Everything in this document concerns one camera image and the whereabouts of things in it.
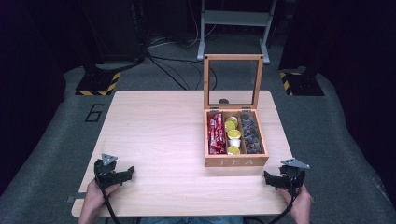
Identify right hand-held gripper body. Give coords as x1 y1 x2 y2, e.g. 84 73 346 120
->
278 158 311 189

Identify person's left hand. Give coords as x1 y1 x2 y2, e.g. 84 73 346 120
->
82 179 121 217

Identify grey metal stand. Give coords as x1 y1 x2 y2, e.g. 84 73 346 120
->
196 0 278 65

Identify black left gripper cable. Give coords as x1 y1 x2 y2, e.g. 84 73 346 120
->
95 175 123 224

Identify grey metal table bracket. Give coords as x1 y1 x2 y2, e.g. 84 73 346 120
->
65 192 87 203

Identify black floor cables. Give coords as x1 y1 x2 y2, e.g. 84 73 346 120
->
145 52 219 91

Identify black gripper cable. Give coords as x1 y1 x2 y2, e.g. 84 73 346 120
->
266 186 298 224
95 175 123 224

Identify bunch of red packets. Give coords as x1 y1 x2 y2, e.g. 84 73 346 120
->
206 112 227 156

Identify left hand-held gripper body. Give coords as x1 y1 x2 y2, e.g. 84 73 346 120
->
93 153 124 189

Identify black base hazard stripes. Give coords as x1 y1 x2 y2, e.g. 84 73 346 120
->
75 70 121 97
278 71 325 97

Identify white floor cables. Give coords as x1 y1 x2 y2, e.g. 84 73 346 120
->
148 0 219 49

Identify wooden box with glass lid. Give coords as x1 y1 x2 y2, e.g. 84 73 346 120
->
203 53 270 168

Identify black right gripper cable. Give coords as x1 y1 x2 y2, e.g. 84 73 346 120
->
266 186 298 224

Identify black stand column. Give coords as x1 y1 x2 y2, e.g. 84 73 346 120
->
78 0 148 73

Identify person's right hand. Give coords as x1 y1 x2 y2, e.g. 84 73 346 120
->
277 186 313 217

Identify dark wrapped candies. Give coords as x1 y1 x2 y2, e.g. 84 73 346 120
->
239 113 263 155

